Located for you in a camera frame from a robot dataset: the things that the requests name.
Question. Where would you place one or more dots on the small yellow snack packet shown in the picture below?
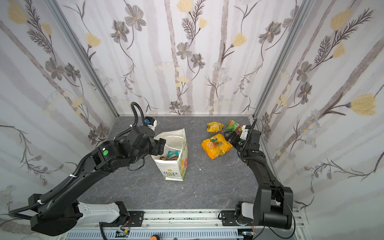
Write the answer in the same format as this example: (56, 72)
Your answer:
(214, 127)

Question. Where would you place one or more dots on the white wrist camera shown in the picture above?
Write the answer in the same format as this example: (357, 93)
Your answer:
(151, 123)
(245, 130)

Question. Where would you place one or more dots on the aluminium corner post right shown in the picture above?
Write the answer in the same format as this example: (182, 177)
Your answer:
(283, 55)

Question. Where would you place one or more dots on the teal snack packet in bag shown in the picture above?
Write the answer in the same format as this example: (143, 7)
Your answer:
(173, 155)

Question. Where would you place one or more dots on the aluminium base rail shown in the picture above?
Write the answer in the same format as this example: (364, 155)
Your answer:
(202, 224)

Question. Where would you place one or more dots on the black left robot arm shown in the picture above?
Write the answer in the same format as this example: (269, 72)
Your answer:
(58, 211)

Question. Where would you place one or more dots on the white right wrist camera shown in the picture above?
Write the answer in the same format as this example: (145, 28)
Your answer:
(245, 130)

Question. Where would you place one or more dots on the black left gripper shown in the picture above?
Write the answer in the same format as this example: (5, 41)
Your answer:
(160, 146)

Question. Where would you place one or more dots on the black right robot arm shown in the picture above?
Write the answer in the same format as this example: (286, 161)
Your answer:
(274, 202)

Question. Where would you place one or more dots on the orange red snack packet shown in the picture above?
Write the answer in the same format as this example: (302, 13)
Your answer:
(162, 158)

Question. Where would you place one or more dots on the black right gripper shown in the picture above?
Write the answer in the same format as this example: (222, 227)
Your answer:
(233, 138)

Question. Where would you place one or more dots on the aluminium corner post left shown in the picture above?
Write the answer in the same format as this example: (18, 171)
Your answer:
(81, 53)

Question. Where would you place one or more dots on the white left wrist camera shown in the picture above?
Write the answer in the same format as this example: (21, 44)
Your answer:
(151, 123)

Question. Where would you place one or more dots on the green snack packet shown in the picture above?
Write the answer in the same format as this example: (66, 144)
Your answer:
(234, 126)

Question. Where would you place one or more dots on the white floral paper bag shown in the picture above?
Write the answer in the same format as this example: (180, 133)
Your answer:
(175, 141)

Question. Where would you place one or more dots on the aluminium corner post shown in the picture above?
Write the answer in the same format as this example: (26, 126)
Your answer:
(81, 53)
(283, 55)

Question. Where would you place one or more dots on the large yellow snack bag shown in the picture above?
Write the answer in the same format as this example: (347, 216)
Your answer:
(216, 146)

